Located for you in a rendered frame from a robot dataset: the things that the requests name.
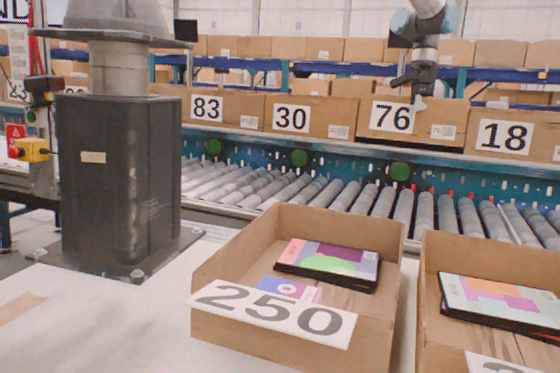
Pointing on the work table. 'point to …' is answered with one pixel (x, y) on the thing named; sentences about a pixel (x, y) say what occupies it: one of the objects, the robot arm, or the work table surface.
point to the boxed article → (290, 289)
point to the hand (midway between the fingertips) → (410, 116)
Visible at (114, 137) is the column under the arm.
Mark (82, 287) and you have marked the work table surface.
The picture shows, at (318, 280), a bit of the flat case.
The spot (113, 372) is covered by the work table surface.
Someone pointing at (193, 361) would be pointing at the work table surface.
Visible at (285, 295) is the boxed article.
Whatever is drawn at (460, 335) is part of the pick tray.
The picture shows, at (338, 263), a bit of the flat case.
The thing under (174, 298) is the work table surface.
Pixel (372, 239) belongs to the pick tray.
